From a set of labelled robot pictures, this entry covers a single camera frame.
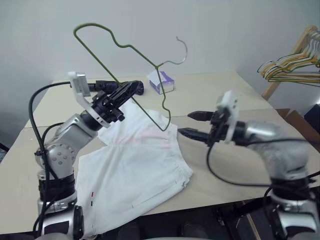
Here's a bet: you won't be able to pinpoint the black equipment frame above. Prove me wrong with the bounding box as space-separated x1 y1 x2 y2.
214 199 273 240

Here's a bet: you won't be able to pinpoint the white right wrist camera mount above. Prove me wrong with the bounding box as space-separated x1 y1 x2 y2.
216 90 241 146

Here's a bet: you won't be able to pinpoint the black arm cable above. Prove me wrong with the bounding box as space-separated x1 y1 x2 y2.
28 81 73 233
206 138 316 191

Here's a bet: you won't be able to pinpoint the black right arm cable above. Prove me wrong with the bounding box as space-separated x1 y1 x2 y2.
206 138 316 191

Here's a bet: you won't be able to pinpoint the brown cardboard box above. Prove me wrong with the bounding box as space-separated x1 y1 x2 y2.
274 107 320 146

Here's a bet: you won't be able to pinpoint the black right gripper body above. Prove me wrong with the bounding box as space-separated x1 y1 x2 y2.
205 109 232 149

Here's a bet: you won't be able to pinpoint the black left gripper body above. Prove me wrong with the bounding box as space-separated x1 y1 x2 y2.
90 89 126 124

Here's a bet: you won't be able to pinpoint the yellow wire hanger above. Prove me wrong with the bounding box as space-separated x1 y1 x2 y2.
259 31 320 82

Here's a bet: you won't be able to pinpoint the white wire hanger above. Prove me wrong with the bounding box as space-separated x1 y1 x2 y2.
271 29 320 68

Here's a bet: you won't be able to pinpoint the purple and white tissue box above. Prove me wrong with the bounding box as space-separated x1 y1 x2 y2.
146 70 175 95

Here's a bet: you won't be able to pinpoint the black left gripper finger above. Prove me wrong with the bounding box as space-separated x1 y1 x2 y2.
115 83 145 109
110 79 142 98

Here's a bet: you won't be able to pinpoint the hangers on wooden rack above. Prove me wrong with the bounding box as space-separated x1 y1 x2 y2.
261 24 320 101

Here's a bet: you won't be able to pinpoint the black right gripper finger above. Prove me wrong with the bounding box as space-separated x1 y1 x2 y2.
187 110 214 123
178 127 210 146

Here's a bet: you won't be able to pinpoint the dark object at floor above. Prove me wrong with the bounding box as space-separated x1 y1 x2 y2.
0 141 11 165

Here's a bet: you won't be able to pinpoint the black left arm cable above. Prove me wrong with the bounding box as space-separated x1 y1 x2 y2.
28 81 73 233

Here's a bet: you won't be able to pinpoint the white shorts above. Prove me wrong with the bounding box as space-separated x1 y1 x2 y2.
74 99 194 235

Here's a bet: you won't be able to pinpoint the dark green wire hanger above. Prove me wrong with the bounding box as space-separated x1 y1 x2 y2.
256 53 320 88

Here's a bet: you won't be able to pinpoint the black box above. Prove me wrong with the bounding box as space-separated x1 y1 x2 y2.
303 101 320 126

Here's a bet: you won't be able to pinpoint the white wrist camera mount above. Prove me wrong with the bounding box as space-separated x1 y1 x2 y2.
66 71 111 129
216 90 241 146

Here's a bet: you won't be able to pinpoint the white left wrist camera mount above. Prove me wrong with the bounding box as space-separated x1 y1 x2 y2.
66 71 111 129

